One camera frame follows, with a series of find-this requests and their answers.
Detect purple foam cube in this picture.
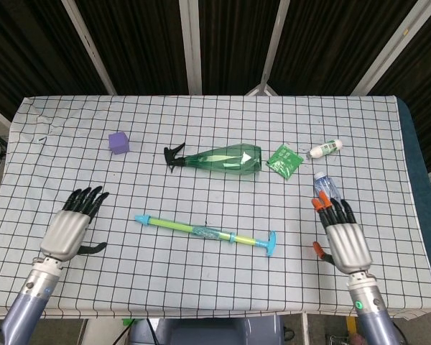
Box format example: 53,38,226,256
108,132,130,155

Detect clear plastic water bottle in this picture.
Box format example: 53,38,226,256
314,172,346,208

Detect blue table edge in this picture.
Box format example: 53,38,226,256
397,98,431,310

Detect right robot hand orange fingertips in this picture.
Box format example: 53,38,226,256
311,191,374,276

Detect blue yellow pump syringe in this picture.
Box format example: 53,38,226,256
134,214,278,258

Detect white black-grid tablecloth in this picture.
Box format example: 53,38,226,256
0,95,431,321

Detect small white bottle green label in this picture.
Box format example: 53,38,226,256
306,139,343,160

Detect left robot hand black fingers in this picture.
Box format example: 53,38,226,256
40,185,110,262

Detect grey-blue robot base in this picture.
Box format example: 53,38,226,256
129,315,285,345

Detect white frame post with foot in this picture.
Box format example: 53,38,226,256
245,0,292,97

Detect green spray bottle black nozzle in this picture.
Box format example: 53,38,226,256
163,142,263,180

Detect green sachet packet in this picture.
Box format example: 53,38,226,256
266,143,303,179

